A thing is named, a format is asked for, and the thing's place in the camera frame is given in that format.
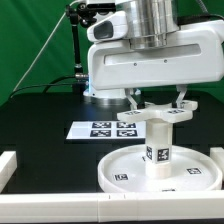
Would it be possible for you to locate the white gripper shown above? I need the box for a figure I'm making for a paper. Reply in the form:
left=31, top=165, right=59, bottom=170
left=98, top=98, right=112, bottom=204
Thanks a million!
left=88, top=20, right=224, bottom=110

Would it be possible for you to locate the white cross-shaped table base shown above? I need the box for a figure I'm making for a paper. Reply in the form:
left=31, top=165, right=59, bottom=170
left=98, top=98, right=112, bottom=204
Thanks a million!
left=117, top=100, right=198, bottom=123

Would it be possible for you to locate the white round table top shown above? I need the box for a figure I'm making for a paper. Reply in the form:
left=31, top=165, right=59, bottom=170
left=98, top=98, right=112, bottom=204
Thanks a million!
left=98, top=144, right=223, bottom=193

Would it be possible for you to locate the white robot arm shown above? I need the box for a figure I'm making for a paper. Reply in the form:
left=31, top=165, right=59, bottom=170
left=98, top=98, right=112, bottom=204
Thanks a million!
left=87, top=0, right=224, bottom=107

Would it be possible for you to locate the white marker plate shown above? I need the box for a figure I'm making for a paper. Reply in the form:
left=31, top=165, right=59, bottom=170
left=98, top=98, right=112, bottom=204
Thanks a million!
left=66, top=121, right=146, bottom=140

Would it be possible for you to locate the white right fence block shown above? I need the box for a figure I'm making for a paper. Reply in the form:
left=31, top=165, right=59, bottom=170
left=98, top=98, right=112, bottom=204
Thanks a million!
left=210, top=147, right=224, bottom=175

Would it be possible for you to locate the white fence block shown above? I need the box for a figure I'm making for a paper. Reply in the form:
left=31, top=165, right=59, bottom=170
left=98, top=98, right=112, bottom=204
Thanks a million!
left=0, top=151, right=17, bottom=193
left=210, top=147, right=224, bottom=175

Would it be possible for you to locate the white front fence bar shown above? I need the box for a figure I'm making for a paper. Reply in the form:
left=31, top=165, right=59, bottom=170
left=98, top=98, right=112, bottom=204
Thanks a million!
left=0, top=190, right=224, bottom=223

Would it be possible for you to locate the white left fence block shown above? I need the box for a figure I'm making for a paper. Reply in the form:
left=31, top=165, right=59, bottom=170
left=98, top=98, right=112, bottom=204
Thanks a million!
left=0, top=151, right=17, bottom=193

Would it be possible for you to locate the black cable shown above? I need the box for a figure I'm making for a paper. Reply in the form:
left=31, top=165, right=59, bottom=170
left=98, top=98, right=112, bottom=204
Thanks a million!
left=9, top=75, right=89, bottom=99

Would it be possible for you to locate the white cable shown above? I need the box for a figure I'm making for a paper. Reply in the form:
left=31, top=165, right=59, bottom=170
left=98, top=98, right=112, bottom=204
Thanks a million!
left=12, top=0, right=88, bottom=93

